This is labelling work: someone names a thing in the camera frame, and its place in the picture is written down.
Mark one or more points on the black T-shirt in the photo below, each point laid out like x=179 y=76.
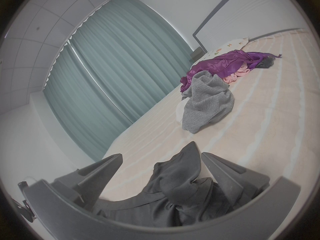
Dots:
x=175 y=184

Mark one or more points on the blue-green curtain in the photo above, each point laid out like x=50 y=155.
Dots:
x=82 y=96
x=130 y=46

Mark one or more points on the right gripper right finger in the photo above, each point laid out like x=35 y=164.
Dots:
x=232 y=181

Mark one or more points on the grey garment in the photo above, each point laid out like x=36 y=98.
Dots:
x=207 y=101

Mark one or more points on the bed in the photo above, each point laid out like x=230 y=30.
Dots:
x=262 y=109

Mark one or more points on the white garment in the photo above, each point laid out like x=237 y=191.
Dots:
x=180 y=111

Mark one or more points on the grey bedside table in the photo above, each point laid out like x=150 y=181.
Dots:
x=196 y=54

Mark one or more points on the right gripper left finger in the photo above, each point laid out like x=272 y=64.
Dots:
x=85 y=181

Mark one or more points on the small black garment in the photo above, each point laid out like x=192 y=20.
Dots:
x=266 y=62

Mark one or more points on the purple satin garment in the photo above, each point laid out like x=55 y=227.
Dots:
x=217 y=64

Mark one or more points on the white printed pillow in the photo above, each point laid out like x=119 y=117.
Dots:
x=232 y=44

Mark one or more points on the pink garment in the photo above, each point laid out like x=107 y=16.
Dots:
x=235 y=76

